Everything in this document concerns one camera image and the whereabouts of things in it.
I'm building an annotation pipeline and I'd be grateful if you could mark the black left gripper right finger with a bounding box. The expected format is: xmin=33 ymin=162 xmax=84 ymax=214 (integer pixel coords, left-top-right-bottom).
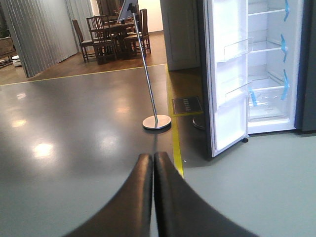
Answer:
xmin=154 ymin=152 xmax=255 ymax=237

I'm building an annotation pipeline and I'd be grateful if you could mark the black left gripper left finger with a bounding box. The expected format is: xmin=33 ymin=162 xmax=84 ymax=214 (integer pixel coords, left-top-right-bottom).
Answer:
xmin=66 ymin=154 xmax=153 ymax=237

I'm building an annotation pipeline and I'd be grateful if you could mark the white fridge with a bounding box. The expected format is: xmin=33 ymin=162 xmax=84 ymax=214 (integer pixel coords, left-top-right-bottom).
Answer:
xmin=198 ymin=0 xmax=316 ymax=158

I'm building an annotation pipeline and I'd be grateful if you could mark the clear fridge door shelf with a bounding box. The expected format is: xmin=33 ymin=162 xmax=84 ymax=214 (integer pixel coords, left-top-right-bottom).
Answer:
xmin=223 ymin=37 xmax=253 ymax=62

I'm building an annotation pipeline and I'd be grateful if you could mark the silver sign stand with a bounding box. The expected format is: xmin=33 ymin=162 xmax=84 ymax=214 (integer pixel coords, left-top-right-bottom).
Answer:
xmin=118 ymin=0 xmax=171 ymax=130

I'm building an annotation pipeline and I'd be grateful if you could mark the dark floor label sign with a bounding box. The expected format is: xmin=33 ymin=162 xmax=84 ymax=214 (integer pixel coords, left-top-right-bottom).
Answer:
xmin=172 ymin=96 xmax=202 ymax=114

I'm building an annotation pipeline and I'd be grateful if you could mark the blue tape strip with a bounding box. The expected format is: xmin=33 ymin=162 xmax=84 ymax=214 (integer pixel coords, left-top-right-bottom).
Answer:
xmin=281 ymin=69 xmax=289 ymax=101

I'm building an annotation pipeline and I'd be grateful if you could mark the dark wooden chair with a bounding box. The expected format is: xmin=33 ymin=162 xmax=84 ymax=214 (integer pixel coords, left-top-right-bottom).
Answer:
xmin=72 ymin=19 xmax=96 ymax=63

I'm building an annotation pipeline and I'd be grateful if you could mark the dark wooden dining table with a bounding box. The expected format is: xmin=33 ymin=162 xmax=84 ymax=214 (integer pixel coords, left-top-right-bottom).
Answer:
xmin=102 ymin=21 xmax=139 ymax=57

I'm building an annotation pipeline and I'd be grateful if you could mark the white cabinet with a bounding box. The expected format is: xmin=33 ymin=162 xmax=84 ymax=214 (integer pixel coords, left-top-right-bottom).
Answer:
xmin=160 ymin=0 xmax=200 ymax=71

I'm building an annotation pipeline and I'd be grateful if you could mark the grey pleated curtain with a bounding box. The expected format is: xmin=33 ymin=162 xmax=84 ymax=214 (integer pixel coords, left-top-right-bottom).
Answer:
xmin=0 ymin=0 xmax=93 ymax=78

